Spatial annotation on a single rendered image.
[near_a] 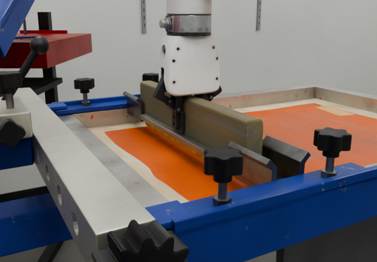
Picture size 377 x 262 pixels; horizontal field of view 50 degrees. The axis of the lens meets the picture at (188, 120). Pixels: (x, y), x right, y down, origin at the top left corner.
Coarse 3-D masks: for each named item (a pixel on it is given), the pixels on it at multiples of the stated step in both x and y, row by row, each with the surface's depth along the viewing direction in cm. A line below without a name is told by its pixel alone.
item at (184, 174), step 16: (160, 160) 70; (176, 160) 70; (192, 160) 70; (336, 160) 70; (352, 160) 70; (368, 160) 70; (160, 176) 64; (176, 176) 64; (192, 176) 64; (208, 176) 64; (192, 192) 58; (208, 192) 58
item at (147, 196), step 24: (216, 96) 106; (240, 96) 108; (264, 96) 112; (288, 96) 117; (312, 96) 121; (336, 96) 114; (360, 96) 107; (72, 120) 83; (96, 120) 91; (120, 120) 94; (96, 144) 68; (120, 168) 57; (144, 192) 50
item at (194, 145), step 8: (144, 120) 84; (152, 120) 81; (160, 128) 77; (168, 128) 75; (176, 136) 72; (184, 136) 70; (184, 144) 69; (192, 144) 66; (200, 144) 66; (200, 152) 64
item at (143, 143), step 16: (256, 112) 104; (272, 112) 104; (288, 112) 104; (320, 112) 104; (128, 128) 90; (144, 128) 90; (128, 144) 79; (144, 144) 79; (160, 144) 79; (176, 144) 79; (144, 160) 70
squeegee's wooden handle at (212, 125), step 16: (144, 96) 86; (192, 96) 71; (144, 112) 87; (160, 112) 79; (192, 112) 68; (208, 112) 63; (224, 112) 60; (240, 112) 60; (192, 128) 69; (208, 128) 64; (224, 128) 60; (240, 128) 56; (256, 128) 56; (208, 144) 65; (224, 144) 60; (240, 144) 57; (256, 144) 57
